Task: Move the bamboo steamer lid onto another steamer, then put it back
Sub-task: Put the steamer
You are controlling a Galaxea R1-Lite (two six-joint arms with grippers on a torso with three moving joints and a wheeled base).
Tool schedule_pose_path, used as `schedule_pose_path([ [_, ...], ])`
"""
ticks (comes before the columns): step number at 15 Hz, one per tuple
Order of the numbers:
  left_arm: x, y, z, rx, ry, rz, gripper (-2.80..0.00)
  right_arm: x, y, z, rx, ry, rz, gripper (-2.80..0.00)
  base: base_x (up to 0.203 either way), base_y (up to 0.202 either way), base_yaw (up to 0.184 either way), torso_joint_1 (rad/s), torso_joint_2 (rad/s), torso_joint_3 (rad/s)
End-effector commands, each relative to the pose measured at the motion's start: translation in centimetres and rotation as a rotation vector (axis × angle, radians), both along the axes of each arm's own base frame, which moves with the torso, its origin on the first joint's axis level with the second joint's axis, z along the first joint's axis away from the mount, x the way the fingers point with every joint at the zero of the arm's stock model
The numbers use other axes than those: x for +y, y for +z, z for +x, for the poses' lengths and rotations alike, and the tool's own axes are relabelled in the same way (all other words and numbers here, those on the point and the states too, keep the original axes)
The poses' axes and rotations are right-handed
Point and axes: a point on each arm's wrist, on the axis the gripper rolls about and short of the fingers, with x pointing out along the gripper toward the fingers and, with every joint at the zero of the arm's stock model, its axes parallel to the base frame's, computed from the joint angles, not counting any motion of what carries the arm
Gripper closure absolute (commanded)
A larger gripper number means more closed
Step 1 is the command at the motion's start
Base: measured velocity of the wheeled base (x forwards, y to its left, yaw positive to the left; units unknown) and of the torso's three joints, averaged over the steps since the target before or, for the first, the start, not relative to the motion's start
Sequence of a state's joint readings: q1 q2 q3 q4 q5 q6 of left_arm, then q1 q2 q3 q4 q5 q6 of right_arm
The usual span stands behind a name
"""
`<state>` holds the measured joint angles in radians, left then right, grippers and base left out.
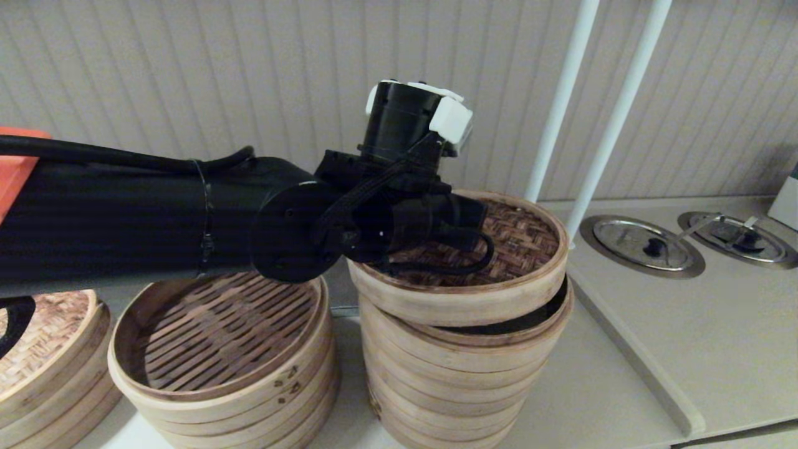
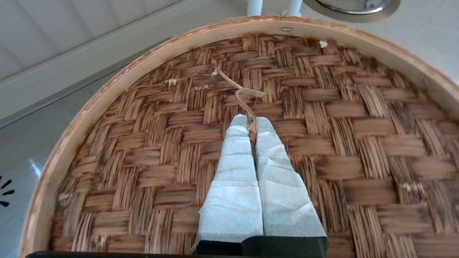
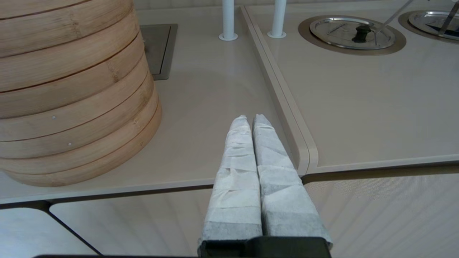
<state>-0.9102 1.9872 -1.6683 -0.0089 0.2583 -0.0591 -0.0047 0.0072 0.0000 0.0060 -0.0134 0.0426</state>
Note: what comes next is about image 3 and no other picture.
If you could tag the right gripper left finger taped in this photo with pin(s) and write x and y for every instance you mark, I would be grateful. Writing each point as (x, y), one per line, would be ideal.
(236, 186)

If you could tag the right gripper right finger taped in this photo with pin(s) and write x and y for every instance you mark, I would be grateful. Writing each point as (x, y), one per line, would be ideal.
(283, 193)

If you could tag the steel pot lid black knob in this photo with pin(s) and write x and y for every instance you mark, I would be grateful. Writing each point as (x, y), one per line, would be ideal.
(426, 21)
(337, 34)

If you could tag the bamboo steamer stack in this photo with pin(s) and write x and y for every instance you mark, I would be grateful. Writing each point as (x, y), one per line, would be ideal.
(71, 89)

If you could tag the steel steam plate with vents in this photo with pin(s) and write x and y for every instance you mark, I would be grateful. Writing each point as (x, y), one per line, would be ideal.
(157, 50)

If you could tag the white metal pole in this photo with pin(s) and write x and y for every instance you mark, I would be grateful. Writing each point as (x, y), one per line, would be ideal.
(228, 18)
(278, 16)

